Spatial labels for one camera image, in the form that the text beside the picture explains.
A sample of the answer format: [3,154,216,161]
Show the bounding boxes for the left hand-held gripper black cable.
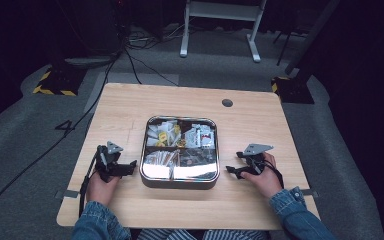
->
[78,149,100,218]

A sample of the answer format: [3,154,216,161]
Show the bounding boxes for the black stand yellow striped base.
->
[32,64,88,98]
[270,0,342,105]

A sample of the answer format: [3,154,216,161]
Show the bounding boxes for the pile of white grey packets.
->
[183,123,216,150]

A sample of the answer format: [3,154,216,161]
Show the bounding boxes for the person's striped trousers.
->
[136,228,268,240]

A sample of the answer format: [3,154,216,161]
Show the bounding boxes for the pile of dark packets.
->
[180,148,218,168]

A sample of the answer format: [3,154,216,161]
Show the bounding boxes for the thin black floor cable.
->
[124,48,180,87]

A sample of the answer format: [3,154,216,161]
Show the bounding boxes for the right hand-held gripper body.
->
[242,143,275,176]

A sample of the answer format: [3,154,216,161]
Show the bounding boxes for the white metal stand frame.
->
[179,0,268,64]

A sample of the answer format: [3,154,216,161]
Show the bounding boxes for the long black floor cable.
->
[0,49,123,228]

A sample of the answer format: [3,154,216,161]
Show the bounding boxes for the black tripod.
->
[272,28,306,67]

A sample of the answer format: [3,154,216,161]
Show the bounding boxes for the grey metal table bracket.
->
[299,188,320,198]
[54,189,80,200]

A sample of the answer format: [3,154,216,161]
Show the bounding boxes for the pile of brown stick packets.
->
[143,149,181,168]

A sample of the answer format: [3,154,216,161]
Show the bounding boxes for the person's right hand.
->
[239,152,283,200]

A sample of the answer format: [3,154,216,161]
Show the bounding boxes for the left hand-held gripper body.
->
[94,140,125,183]

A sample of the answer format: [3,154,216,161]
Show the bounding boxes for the person's left hand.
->
[85,169,121,208]

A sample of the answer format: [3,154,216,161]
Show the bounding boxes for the square metal compartment tin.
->
[139,115,221,190]

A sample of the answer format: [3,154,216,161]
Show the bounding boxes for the pile of white yellow packets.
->
[145,119,182,148]

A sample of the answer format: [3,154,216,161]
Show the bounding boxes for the bundle of floor cables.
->
[126,22,189,52]

